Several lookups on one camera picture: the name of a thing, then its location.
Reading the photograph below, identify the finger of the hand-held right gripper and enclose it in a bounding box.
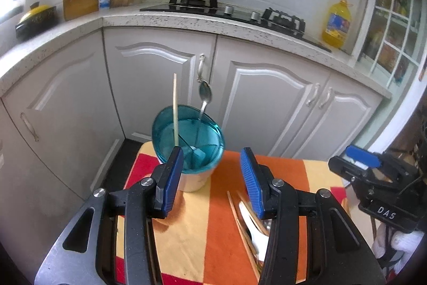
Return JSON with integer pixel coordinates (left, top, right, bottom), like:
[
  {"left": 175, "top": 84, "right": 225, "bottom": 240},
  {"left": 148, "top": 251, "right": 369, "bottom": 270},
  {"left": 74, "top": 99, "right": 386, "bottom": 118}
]
[
  {"left": 346, "top": 144, "right": 383, "bottom": 169},
  {"left": 329, "top": 156, "right": 378, "bottom": 186}
]

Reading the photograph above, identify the yellow oil bottle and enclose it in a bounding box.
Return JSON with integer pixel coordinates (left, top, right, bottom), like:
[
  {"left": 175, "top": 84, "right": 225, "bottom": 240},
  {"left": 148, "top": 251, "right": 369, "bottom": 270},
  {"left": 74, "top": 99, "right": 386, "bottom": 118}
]
[{"left": 322, "top": 0, "right": 353, "bottom": 50}]

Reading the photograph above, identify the yellow and black pot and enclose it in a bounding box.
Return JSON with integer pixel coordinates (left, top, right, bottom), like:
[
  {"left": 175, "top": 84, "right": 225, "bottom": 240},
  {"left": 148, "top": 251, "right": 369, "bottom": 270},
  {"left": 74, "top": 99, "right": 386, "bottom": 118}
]
[{"left": 15, "top": 3, "right": 58, "bottom": 42}]

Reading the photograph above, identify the metal cabinet handle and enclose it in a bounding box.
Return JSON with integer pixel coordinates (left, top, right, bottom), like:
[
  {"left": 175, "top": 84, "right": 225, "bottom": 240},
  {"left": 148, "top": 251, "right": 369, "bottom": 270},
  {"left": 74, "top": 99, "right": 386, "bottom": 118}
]
[
  {"left": 20, "top": 112, "right": 40, "bottom": 142},
  {"left": 306, "top": 84, "right": 320, "bottom": 106},
  {"left": 196, "top": 53, "right": 206, "bottom": 83},
  {"left": 318, "top": 87, "right": 333, "bottom": 110}
]

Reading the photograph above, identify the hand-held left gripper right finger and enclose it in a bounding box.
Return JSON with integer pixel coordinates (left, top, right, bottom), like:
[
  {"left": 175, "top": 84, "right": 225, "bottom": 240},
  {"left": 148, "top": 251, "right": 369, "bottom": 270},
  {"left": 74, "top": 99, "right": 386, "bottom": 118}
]
[{"left": 240, "top": 147, "right": 396, "bottom": 285}]

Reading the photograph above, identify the white ceramic spoon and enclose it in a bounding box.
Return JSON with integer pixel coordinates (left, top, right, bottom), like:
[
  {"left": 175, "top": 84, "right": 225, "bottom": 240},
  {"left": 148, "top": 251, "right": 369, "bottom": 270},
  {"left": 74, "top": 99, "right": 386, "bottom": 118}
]
[{"left": 238, "top": 201, "right": 269, "bottom": 262}]

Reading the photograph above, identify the light wooden chopstick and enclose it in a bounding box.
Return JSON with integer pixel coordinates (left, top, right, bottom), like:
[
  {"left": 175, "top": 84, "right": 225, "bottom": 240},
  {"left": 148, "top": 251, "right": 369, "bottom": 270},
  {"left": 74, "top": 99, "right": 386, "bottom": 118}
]
[{"left": 173, "top": 73, "right": 180, "bottom": 147}]

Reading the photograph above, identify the white glass-door cabinet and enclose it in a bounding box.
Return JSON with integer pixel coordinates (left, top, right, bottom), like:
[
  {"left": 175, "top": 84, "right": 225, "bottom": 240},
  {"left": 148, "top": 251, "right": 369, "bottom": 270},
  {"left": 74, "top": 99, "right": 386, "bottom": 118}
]
[{"left": 352, "top": 0, "right": 427, "bottom": 89}]

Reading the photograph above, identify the grey cabinet door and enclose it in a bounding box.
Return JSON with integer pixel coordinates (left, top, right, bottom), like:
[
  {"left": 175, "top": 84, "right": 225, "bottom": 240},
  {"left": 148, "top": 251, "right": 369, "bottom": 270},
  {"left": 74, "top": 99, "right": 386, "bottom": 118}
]
[
  {"left": 213, "top": 35, "right": 331, "bottom": 159},
  {"left": 103, "top": 27, "right": 218, "bottom": 143},
  {"left": 290, "top": 72, "right": 384, "bottom": 163},
  {"left": 0, "top": 29, "right": 126, "bottom": 205}
]

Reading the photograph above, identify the speckled kitchen countertop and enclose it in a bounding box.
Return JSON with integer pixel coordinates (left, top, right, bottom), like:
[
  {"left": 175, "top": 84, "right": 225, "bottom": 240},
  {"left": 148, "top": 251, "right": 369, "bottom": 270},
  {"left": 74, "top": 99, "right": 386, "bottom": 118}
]
[{"left": 0, "top": 0, "right": 393, "bottom": 100}]

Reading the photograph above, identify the orange patterned blanket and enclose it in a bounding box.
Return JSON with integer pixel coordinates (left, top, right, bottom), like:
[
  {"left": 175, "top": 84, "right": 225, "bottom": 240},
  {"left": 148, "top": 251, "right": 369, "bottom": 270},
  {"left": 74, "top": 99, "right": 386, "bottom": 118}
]
[{"left": 115, "top": 141, "right": 351, "bottom": 285}]

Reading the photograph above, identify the person's right hand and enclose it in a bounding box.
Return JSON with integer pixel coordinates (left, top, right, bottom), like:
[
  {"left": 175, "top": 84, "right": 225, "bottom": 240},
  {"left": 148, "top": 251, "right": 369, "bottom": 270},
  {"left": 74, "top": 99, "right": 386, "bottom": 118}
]
[{"left": 373, "top": 231, "right": 421, "bottom": 276}]

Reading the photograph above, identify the black gas stove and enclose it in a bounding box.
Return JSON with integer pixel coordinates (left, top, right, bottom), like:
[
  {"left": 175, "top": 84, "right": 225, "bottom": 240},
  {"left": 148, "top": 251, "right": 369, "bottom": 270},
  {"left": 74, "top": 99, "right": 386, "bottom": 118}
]
[{"left": 139, "top": 0, "right": 333, "bottom": 54}]

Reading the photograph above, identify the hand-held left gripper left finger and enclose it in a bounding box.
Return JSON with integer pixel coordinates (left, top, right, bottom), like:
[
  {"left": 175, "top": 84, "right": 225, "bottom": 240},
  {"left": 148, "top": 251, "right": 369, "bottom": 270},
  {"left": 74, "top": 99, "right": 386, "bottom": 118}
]
[{"left": 33, "top": 145, "right": 185, "bottom": 285}]

